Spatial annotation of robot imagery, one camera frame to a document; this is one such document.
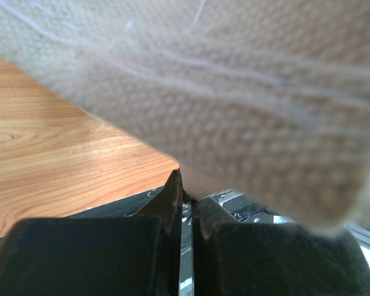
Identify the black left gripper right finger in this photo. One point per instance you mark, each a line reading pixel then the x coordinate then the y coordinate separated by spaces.
pixel 234 258

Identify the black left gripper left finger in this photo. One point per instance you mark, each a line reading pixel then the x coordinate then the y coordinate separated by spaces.
pixel 129 255

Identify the cream canvas tote bag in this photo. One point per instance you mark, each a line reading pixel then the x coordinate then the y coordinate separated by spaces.
pixel 270 98

